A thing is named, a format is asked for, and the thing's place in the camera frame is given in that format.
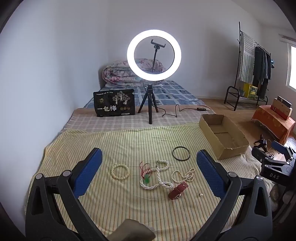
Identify red leather watch strap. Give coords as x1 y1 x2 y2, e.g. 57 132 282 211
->
167 181 189 200

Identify cream bead bracelet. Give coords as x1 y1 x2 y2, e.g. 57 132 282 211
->
110 163 130 180

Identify black bangle ring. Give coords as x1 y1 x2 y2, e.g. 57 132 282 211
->
171 146 191 161

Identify large white pearl necklace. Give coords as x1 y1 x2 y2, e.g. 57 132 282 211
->
139 159 174 191

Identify red cord jade pendant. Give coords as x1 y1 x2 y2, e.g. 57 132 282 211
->
139 162 152 185

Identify black small tripod on floor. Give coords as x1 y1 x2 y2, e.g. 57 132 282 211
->
254 135 268 153

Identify brown cardboard box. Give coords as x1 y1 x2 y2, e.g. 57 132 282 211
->
199 114 249 160

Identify yellow green box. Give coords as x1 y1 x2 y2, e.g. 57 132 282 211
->
243 83 257 99

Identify black clothes rack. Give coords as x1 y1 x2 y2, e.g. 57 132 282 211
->
224 28 274 111

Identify grey gloved left hand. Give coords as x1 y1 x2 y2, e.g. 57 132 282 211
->
107 219 156 241

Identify dark hanging clothes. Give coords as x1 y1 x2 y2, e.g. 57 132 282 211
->
252 47 271 99

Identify striped hanging towel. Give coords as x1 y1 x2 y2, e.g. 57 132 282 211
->
238 32 255 84

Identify pink checkered blanket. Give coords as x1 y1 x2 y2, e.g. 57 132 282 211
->
62 105 215 132

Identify yellow striped cloth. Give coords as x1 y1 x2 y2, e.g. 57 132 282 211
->
30 122 273 240

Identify black snack bag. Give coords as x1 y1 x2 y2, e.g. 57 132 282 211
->
93 89 135 117

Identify black tripod stand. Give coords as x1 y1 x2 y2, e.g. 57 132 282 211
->
138 84 159 125

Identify floral folded quilt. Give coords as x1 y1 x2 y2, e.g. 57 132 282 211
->
102 58 166 87

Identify black phone holder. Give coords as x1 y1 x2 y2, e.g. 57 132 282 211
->
151 39 166 72

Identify black power cable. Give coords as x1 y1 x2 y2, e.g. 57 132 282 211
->
155 104 212 117

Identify white ring light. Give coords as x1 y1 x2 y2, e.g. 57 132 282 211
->
126 30 182 81

